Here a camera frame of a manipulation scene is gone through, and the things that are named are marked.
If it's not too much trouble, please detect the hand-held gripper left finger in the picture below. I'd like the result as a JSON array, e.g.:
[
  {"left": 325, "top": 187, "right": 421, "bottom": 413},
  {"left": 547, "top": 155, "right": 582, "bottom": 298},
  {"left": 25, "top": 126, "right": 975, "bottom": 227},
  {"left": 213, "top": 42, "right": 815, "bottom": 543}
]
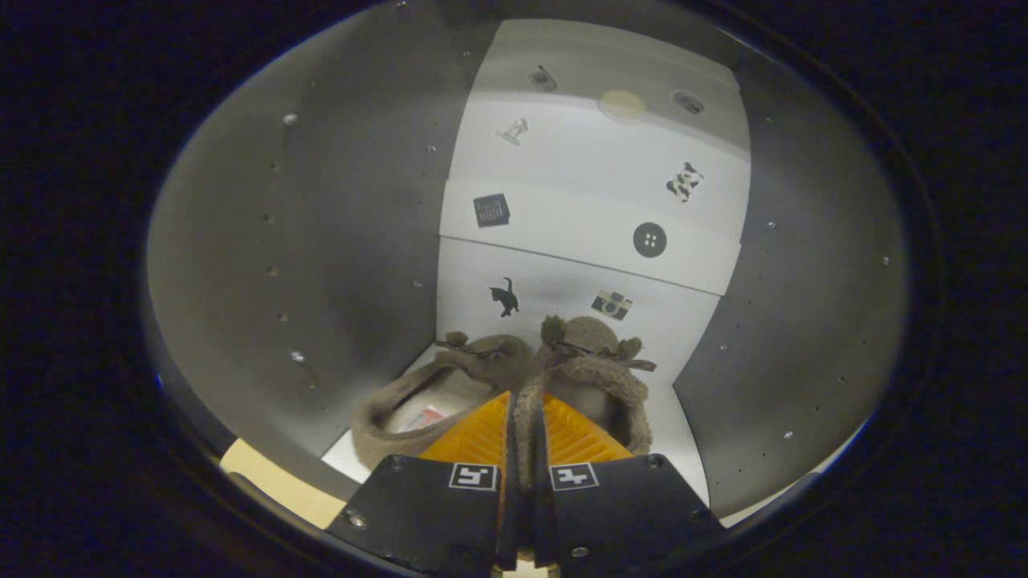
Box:
[{"left": 326, "top": 390, "right": 520, "bottom": 574}]

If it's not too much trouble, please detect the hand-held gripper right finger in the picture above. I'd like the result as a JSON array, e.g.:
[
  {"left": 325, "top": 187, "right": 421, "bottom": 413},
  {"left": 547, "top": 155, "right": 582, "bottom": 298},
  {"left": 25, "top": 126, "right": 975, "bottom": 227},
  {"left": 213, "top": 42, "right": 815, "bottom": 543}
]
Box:
[{"left": 533, "top": 393, "right": 727, "bottom": 574}]

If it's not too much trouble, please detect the brown fuzzy slipper shoe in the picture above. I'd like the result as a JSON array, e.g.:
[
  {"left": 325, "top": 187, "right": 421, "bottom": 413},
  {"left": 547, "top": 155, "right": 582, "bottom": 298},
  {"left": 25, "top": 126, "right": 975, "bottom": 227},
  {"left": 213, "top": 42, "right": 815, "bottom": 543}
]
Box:
[
  {"left": 514, "top": 315, "right": 658, "bottom": 492},
  {"left": 350, "top": 331, "right": 536, "bottom": 471}
]

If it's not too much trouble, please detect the grey shoe cabinet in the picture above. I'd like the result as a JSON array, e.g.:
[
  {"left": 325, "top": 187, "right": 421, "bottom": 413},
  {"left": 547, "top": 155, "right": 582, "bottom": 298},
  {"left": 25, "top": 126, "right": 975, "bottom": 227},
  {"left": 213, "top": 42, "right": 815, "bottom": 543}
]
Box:
[{"left": 145, "top": 0, "right": 912, "bottom": 532}]

